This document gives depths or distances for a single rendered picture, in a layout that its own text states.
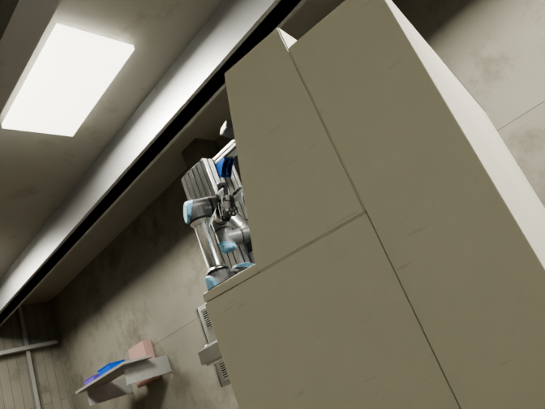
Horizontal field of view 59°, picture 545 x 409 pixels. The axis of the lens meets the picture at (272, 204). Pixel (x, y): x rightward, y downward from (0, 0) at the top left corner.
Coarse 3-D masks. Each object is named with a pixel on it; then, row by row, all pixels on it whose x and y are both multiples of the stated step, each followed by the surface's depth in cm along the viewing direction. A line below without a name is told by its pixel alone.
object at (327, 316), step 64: (256, 64) 139; (256, 128) 137; (320, 128) 125; (256, 192) 135; (320, 192) 123; (256, 256) 133; (320, 256) 121; (384, 256) 112; (256, 320) 131; (320, 320) 120; (384, 320) 111; (256, 384) 129; (320, 384) 118; (384, 384) 109; (448, 384) 102
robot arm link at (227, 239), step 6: (222, 228) 220; (228, 228) 222; (216, 234) 221; (222, 234) 220; (228, 234) 220; (234, 234) 221; (240, 234) 222; (222, 240) 219; (228, 240) 219; (234, 240) 220; (240, 240) 222; (222, 246) 218; (228, 246) 218; (234, 246) 219; (228, 252) 223
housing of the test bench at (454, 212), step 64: (384, 0) 117; (320, 64) 126; (384, 64) 116; (384, 128) 114; (448, 128) 106; (384, 192) 113; (448, 192) 105; (512, 192) 122; (448, 256) 104; (512, 256) 97; (448, 320) 103; (512, 320) 96; (512, 384) 95
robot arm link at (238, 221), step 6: (216, 204) 252; (234, 216) 238; (240, 216) 237; (228, 222) 242; (234, 222) 234; (240, 222) 231; (246, 222) 230; (234, 228) 235; (240, 228) 225; (246, 228) 225; (246, 234) 223; (246, 240) 224
